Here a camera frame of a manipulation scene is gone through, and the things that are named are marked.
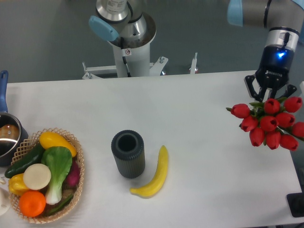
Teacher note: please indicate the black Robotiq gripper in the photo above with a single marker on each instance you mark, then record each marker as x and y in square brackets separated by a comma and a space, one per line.
[275, 63]

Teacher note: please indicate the red tulip bouquet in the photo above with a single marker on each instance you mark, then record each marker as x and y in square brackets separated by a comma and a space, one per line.
[271, 123]

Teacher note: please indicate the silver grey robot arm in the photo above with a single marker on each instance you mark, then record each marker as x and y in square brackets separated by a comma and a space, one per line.
[284, 20]

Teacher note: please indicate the dark grey ribbed vase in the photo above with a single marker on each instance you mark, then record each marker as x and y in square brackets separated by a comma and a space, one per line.
[128, 150]

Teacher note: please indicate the black device at table edge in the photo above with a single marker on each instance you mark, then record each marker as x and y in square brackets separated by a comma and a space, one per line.
[296, 204]

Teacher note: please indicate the yellow banana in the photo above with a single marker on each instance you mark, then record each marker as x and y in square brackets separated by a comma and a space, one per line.
[153, 187]

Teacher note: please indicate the green bok choy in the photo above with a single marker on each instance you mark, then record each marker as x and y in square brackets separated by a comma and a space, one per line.
[59, 160]

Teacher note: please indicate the yellow squash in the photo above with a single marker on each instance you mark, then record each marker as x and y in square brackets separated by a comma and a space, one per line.
[52, 139]

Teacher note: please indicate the dark green cucumber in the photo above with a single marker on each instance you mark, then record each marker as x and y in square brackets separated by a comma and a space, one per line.
[32, 157]

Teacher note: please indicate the green chili pepper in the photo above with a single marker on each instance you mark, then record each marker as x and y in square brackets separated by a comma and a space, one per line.
[59, 207]

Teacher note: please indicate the woven wicker basket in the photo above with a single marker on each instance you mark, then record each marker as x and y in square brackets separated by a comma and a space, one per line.
[26, 147]

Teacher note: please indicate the white round radish slice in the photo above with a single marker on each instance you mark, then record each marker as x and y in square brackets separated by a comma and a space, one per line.
[37, 176]

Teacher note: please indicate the orange mandarin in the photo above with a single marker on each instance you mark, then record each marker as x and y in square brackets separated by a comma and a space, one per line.
[32, 203]

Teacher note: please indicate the yellow bell pepper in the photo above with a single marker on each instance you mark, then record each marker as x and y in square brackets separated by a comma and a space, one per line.
[17, 185]

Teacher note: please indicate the white round object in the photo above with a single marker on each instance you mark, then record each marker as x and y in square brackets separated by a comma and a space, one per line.
[4, 198]

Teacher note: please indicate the white metal base frame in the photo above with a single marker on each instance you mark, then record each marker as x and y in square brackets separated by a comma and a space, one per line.
[155, 69]

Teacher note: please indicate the blue handled saucepan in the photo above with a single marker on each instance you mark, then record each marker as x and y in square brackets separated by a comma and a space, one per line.
[12, 133]

